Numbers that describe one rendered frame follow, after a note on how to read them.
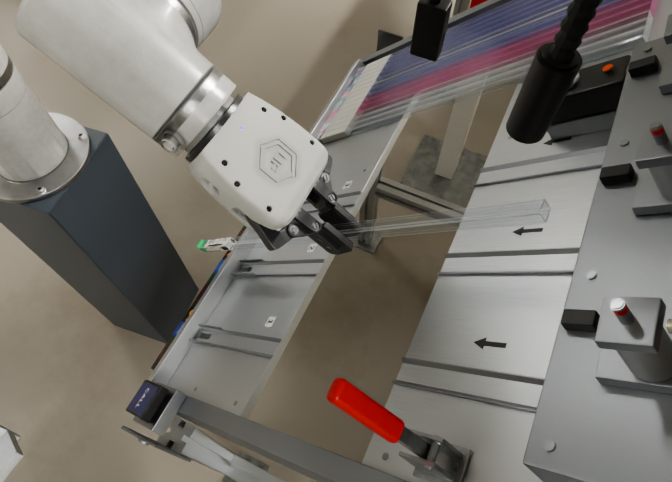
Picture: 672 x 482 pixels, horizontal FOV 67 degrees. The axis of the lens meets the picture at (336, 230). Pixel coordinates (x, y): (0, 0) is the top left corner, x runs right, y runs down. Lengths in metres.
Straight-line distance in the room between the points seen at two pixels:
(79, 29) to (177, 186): 1.37
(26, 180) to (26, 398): 0.81
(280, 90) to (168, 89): 1.58
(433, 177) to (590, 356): 1.47
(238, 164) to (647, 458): 0.34
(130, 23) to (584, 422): 0.40
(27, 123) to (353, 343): 0.97
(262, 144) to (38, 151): 0.55
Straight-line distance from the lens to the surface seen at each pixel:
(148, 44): 0.45
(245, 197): 0.44
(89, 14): 0.45
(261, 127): 0.47
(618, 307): 0.25
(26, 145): 0.94
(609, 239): 0.35
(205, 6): 0.50
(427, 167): 1.77
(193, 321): 0.74
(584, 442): 0.29
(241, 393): 0.59
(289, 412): 1.43
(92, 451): 1.54
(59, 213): 0.97
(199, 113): 0.44
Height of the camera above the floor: 1.41
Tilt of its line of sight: 60 degrees down
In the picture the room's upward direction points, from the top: straight up
